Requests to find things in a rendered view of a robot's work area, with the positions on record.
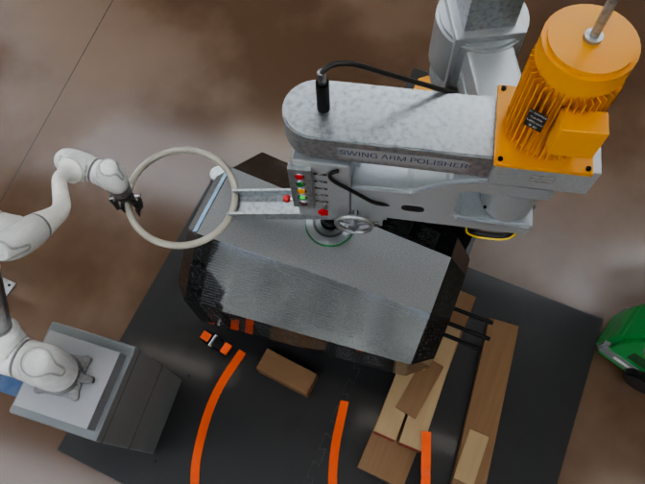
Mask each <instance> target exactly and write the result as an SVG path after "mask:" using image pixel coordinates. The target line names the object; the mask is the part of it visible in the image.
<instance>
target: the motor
mask: <svg viewBox="0 0 645 484"><path fill-rule="evenodd" d="M602 9H603V6H598V5H592V4H579V5H572V6H568V7H565V8H562V9H561V10H559V11H557V12H555V13H554V14H552V15H551V16H550V17H549V18H548V20H547V21H546V22H545V24H544V27H543V29H542V31H541V34H540V36H539V38H538V41H537V43H536V44H535V46H534V49H532V52H531V54H530V57H529V58H528V60H527V63H526V65H525V68H524V70H523V72H522V75H521V77H520V80H519V82H518V84H517V86H512V85H498V87H497V100H496V118H495V136H494V154H493V166H499V167H508V168H516V169H525V170H534V171H541V172H550V173H559V174H567V175H576V176H585V177H592V176H593V157H594V155H595V154H596V152H597V151H598V150H599V148H600V147H601V146H602V144H603V143H604V142H605V140H606V139H607V137H608V136H609V113H608V112H606V111H607V110H608V108H609V106H610V105H611V103H612V102H613V100H614V99H615V97H616V96H617V95H618V93H619V92H620V90H621V89H622V87H623V85H624V83H625V80H626V79H627V77H628V76H629V74H630V73H631V71H632V70H633V68H634V66H635V65H636V63H637V62H638V59H639V56H640V52H641V44H640V38H639V36H638V34H637V31H636V30H635V28H634V27H633V25H632V24H631V23H630V22H629V21H628V20H627V19H626V18H625V17H624V16H622V15H621V14H619V13H618V12H615V11H613V12H612V14H611V15H610V17H609V20H608V22H607V24H606V25H605V27H604V29H603V31H602V32H603V34H604V38H603V40H602V42H601V43H600V44H598V45H589V44H587V43H586V42H585V41H584V34H585V31H586V30H587V29H589V28H593V26H594V24H595V22H596V20H597V19H598V17H599V15H600V13H601V11H602Z"/></svg>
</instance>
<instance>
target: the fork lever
mask: <svg viewBox="0 0 645 484"><path fill-rule="evenodd" d="M231 191H232V192H233V193H237V194H238V195H239V201H238V207H237V209H236V212H227V216H232V217H233V219H298V220H335V218H329V217H322V216H314V215H306V214H301V213H299V207H298V206H294V204H293V201H290V202H289V203H285V202H284V201H283V196H284V195H286V194H288V195H290V196H291V197H292V193H291V188H256V189H232V190H231Z"/></svg>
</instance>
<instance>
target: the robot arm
mask: <svg viewBox="0 0 645 484"><path fill-rule="evenodd" d="M54 164H55V166H56V167H57V169H58V170H57V171H56V172H55V173H54V175H53V177H52V199H53V203H52V205H51V206H50V207H48V208H45V209H43V210H40V211H37V212H34V213H31V214H29V215H26V216H24V217H22V216H19V215H14V214H9V213H7V212H4V211H1V210H0V261H12V260H16V259H19V258H21V257H24V256H26V255H27V254H30V253H32V252H33V251H35V250H36V249H37V248H39V247H40V246H41V245H42V244H43V243H44V242H45V241H46V240H48V239H49V238H50V237H51V236H52V234H53V233H54V232H55V231H56V230H57V228H58V227H59V226H60V225H61V224H62V223H63V222H64V221H65V220H66V218H67V217H68V215H69V213H70V210H71V201H70V195H69V190H68V185H67V183H68V182H70V183H76V182H92V183H94V184H96V185H98V186H100V187H102V188H104V189H105V190H107V191H108V192H109V194H110V195H111V196H109V201H110V202H111V203H112V204H113V205H114V206H115V208H116V209H117V210H120V209H121V210H123V212H126V210H125V207H124V203H125V202H128V203H130V204H132V205H133V206H134V207H135V211H136V213H137V214H138V216H140V211H141V208H143V202H142V199H141V194H140V193H139V194H138V195H134V193H132V191H131V184H130V182H129V178H128V175H127V172H126V170H125V169H124V167H123V166H122V165H121V164H120V163H119V162H118V161H116V160H114V159H112V158H106V159H100V158H97V157H95V156H93V155H91V154H89V153H86V152H83V151H80V150H76V149H68V148H67V149H61V150H59V151H58V152H57V153H56V154H55V157H54ZM134 198H136V200H137V201H136V200H135V199H134ZM117 201H118V202H120V203H121V205H119V204H118V202H117ZM91 362H92V358H91V357H90V356H89V355H85V356H80V355H76V354H72V353H68V352H67V351H64V350H63V349H61V348H59V347H57V346H54V345H51V344H47V343H43V342H39V341H37V340H33V339H31V338H29V337H27V335H26V333H25V332H24V331H23V329H22V328H21V326H20V325H19V323H18V322H17V321H16V320H15V319H14V318H11V315H10V311H9V306H8V301H7V296H6V291H5V286H4V281H3V277H2V272H1V267H0V375H6V376H10V377H13V378H16V379H18V380H20V381H23V382H25V383H27V384H30V385H32V386H35V388H34V391H35V393H37V394H48V395H53V396H58V397H63V398H68V399H71V400H73V401H77V400H78V399H79V398H80V391H81V388H82V385H83V383H93V382H94V380H95V377H92V376H89V375H86V371H87V368H88V366H89V365H90V363H91Z"/></svg>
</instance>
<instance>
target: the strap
mask: <svg viewBox="0 0 645 484"><path fill-rule="evenodd" d="M245 355H246V354H245V353H244V352H243V351H241V350H239V351H238V352H237V353H236V354H235V356H234V357H233V359H232V360H231V362H230V363H229V364H228V366H227V368H226V369H225V371H224V372H223V374H222V375H221V377H220V379H219V380H218V382H217V384H216V386H215V388H214V390H213V392H212V394H211V396H210V398H209V400H208V403H207V405H206V408H205V410H204V412H203V417H202V421H201V424H200V427H199V431H198V435H197V439H196V443H195V446H194V451H193V456H192V463H191V472H190V484H199V480H200V464H201V458H202V452H203V444H204V440H205V436H206V432H207V429H208V426H209V422H210V419H211V416H212V413H213V411H214V408H215V405H216V403H217V401H218V398H219V396H220V395H221V393H222V391H223V389H224V387H225V385H226V384H227V381H228V380H229V378H230V377H231V375H232V374H233V372H234V371H235V369H236V368H237V366H238V365H239V363H240V362H241V360H242V359H243V357H244V356H245ZM347 407H348V401H344V400H341V401H340V405H339V410H338V415H337V419H336V423H335V427H334V432H333V436H332V442H331V448H330V455H329V467H328V484H337V470H338V458H339V449H340V443H341V438H342V433H343V429H344V424H345V419H346V412H347ZM430 470H431V432H428V431H421V481H420V484H430V480H431V475H430Z"/></svg>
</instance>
